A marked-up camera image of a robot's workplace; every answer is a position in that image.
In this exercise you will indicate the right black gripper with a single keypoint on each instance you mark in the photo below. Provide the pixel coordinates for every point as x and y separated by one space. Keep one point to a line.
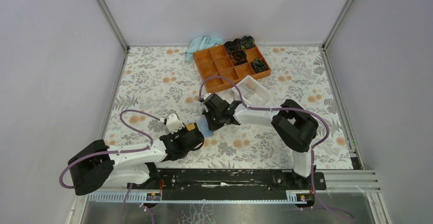
212 127

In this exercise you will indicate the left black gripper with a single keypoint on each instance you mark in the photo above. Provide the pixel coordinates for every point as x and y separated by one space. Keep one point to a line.
183 131

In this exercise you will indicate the beige card holder wallet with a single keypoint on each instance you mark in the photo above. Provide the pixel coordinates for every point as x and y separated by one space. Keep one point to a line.
202 126

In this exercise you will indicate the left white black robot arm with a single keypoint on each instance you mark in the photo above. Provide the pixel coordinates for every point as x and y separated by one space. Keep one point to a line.
99 165

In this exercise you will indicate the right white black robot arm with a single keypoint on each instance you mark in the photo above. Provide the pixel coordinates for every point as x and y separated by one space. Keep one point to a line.
296 127

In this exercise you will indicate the white card box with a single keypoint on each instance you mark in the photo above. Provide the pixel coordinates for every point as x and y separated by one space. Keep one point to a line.
253 92

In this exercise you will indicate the orange compartment tray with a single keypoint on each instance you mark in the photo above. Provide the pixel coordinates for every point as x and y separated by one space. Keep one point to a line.
215 68

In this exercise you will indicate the dark rolled band middle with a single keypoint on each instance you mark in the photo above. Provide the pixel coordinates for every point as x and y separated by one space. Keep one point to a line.
238 57

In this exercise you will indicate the dark rolled band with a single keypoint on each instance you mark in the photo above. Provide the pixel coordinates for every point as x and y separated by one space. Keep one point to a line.
238 57
231 46
259 65

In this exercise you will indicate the dark rolled band right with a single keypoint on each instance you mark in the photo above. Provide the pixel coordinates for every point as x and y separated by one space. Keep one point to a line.
259 65

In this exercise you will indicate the dark rolled band top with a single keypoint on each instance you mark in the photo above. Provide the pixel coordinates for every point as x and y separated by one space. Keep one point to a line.
231 46

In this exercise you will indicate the light blue cloth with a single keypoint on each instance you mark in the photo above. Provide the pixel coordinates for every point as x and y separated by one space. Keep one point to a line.
200 43

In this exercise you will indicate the dark rolled band corner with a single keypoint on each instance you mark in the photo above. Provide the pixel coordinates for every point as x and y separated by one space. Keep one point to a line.
247 42

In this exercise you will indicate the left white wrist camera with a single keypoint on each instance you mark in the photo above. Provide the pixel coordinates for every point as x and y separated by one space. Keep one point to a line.
173 123

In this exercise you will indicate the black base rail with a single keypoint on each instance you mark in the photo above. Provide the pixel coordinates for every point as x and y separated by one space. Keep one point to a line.
262 185

